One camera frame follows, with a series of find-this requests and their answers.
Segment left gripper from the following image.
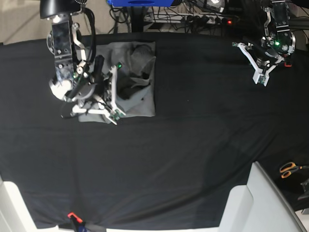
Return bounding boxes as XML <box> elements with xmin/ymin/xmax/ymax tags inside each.
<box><xmin>232</xmin><ymin>42</ymin><xmax>285</xmax><ymax>87</ymax></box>

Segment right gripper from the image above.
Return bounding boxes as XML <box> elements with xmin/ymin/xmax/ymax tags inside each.
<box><xmin>71</xmin><ymin>55</ymin><xmax>126</xmax><ymax>125</ymax></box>

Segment grey T-shirt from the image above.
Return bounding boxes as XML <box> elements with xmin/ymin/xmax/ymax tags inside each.
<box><xmin>78</xmin><ymin>42</ymin><xmax>156</xmax><ymax>124</ymax></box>

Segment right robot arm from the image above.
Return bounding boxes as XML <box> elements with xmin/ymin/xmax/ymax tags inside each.
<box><xmin>40</xmin><ymin>0</ymin><xmax>126</xmax><ymax>124</ymax></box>

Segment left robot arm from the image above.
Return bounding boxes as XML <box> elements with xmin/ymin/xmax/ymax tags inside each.
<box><xmin>232</xmin><ymin>0</ymin><xmax>296</xmax><ymax>86</ymax></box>

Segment red black clamp right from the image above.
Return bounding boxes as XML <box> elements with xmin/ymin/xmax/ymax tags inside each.
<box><xmin>284</xmin><ymin>57</ymin><xmax>292</xmax><ymax>67</ymax></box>

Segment blue plastic box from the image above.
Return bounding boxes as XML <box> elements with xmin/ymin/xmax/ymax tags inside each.
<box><xmin>107</xmin><ymin>0</ymin><xmax>174</xmax><ymax>7</ymax></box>

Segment black metal stand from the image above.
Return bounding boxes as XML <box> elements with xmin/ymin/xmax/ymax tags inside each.
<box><xmin>128</xmin><ymin>6</ymin><xmax>148</xmax><ymax>33</ymax></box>

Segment white power strip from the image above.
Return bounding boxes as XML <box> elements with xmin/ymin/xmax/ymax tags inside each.
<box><xmin>144</xmin><ymin>12</ymin><xmax>240</xmax><ymax>25</ymax></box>

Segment black table cloth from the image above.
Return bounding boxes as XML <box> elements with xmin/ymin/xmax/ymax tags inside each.
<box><xmin>0</xmin><ymin>33</ymin><xmax>309</xmax><ymax>230</ymax></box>

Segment red blue clamp front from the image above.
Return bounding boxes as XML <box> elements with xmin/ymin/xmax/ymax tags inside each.
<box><xmin>67</xmin><ymin>212</ymin><xmax>87</xmax><ymax>232</ymax></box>

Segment white chair left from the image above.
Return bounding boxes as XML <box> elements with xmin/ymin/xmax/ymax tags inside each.
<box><xmin>0</xmin><ymin>178</ymin><xmax>38</xmax><ymax>232</ymax></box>

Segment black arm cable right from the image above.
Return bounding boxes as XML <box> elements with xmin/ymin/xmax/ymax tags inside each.
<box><xmin>83</xmin><ymin>7</ymin><xmax>98</xmax><ymax>63</ymax></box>

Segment orange handled scissors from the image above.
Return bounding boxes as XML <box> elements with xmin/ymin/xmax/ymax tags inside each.
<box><xmin>279</xmin><ymin>162</ymin><xmax>309</xmax><ymax>179</ymax></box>

